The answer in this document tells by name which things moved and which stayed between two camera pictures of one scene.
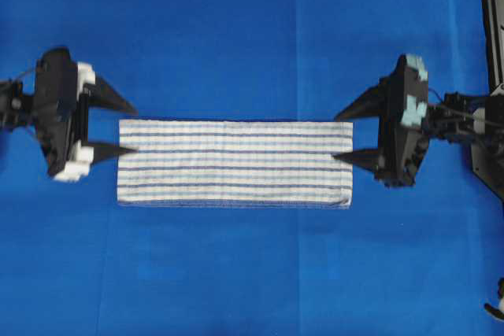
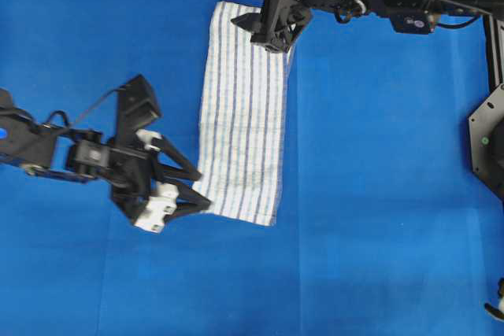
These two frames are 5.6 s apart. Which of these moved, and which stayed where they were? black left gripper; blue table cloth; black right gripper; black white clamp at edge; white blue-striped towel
Moved: black right gripper; white blue-striped towel; black left gripper
Stayed: black white clamp at edge; blue table cloth
